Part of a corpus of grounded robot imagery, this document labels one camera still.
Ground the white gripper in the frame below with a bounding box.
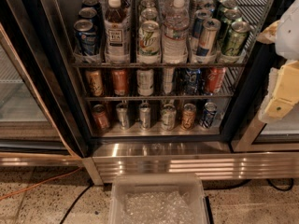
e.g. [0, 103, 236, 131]
[257, 20, 299, 123]

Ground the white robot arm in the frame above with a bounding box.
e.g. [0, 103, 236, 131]
[257, 0, 299, 123]

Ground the middle shelf red can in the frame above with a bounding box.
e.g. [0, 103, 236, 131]
[205, 67, 226, 93]

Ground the bottom shelf blue can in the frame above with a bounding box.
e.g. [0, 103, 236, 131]
[199, 102, 217, 129]

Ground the shelf blue can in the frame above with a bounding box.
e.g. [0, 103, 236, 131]
[199, 102, 217, 129]
[182, 68, 201, 95]

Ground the middle shelf blue can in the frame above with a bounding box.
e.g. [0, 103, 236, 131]
[182, 68, 201, 95]

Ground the bottom shelf tan can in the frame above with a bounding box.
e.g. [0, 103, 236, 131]
[181, 104, 196, 130]

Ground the shelf tan can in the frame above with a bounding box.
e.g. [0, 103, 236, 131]
[181, 104, 196, 130]
[85, 70, 104, 96]

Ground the bottom shelf white green can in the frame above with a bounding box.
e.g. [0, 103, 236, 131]
[161, 104, 177, 131]

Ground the front clear water bottle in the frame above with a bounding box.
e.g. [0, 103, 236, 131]
[163, 0, 190, 63]

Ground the bottom shelf silver can middle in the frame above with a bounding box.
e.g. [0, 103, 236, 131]
[139, 103, 151, 130]

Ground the shelf silver can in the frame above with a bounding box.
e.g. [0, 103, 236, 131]
[116, 103, 130, 130]
[139, 103, 151, 130]

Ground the middle shelf white can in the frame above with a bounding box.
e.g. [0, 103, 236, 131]
[136, 69, 154, 96]

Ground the stainless steel fridge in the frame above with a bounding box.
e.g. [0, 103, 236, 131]
[0, 0, 298, 185]

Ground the bottom shelf silver can left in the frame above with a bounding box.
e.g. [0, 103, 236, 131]
[116, 103, 130, 130]

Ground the middle shelf orange can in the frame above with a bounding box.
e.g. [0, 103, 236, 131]
[111, 69, 128, 96]

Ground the shelf orange can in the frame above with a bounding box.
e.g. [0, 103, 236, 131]
[111, 69, 128, 96]
[92, 105, 110, 130]

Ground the bottom shelf orange can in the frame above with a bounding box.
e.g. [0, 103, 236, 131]
[92, 105, 110, 130]

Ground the middle shelf tan can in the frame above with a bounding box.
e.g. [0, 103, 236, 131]
[85, 70, 104, 96]

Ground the left glass fridge door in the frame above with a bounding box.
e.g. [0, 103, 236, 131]
[0, 24, 81, 166]

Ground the front silver blue energy can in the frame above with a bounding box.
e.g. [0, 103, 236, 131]
[196, 19, 221, 57]

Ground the silver blue energy can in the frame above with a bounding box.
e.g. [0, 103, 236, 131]
[191, 9, 212, 46]
[196, 19, 221, 57]

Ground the front green white soda can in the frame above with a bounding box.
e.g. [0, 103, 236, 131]
[137, 21, 160, 63]

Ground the green white soda can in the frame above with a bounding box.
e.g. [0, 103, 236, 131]
[137, 21, 160, 63]
[139, 7, 158, 23]

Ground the clear plastic bin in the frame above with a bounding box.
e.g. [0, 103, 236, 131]
[108, 174, 211, 224]

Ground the front blue pepsi can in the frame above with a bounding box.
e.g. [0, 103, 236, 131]
[74, 19, 98, 56]

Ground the blue pepsi can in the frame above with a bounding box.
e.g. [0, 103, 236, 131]
[78, 7, 100, 28]
[81, 0, 102, 14]
[74, 19, 98, 56]

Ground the middle blue pepsi can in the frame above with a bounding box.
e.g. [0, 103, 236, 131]
[78, 7, 100, 28]

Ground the rear blue pepsi can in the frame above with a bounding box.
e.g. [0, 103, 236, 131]
[81, 0, 102, 14]

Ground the black cable right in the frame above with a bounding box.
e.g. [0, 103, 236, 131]
[203, 177, 295, 192]

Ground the black cable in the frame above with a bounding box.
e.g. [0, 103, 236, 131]
[59, 180, 94, 224]
[203, 177, 295, 192]

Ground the black cable left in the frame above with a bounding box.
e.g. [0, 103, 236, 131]
[59, 180, 94, 224]

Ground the orange cable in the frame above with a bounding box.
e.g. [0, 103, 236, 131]
[0, 25, 84, 202]

